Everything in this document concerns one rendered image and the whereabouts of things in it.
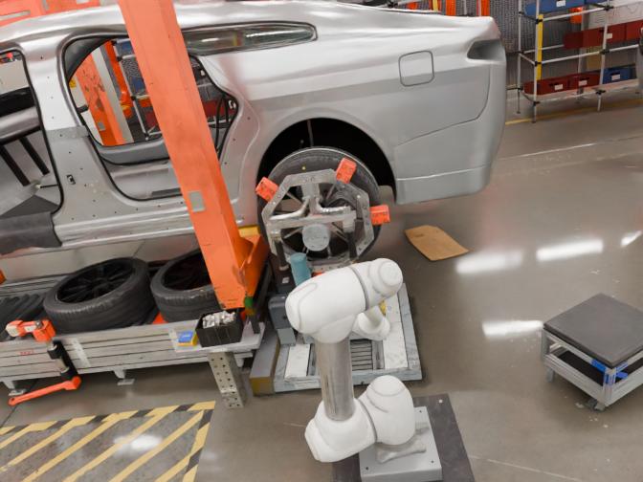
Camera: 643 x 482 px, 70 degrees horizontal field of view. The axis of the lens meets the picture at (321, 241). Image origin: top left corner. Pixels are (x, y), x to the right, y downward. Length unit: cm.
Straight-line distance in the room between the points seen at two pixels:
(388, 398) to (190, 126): 135
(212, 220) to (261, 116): 66
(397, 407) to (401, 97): 154
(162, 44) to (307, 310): 131
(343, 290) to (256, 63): 160
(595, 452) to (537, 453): 23
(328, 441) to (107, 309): 186
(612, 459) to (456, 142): 160
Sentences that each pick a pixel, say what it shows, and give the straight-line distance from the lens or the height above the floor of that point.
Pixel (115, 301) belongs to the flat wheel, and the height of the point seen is 47.
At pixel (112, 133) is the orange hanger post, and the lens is 544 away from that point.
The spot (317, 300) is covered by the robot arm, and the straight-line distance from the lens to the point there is 117.
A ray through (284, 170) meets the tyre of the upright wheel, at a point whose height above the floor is 114.
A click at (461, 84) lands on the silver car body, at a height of 136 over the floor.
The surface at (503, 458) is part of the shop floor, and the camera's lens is 230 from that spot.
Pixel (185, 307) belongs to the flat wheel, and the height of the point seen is 44.
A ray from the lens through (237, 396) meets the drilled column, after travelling 262.
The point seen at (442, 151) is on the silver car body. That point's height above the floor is 102.
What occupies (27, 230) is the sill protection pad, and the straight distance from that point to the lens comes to 342.
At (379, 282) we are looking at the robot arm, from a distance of 120.
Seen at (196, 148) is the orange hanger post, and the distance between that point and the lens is 213.
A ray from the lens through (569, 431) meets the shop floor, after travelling 244.
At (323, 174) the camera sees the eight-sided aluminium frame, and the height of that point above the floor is 112.
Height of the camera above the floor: 182
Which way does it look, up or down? 26 degrees down
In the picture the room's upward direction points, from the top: 11 degrees counter-clockwise
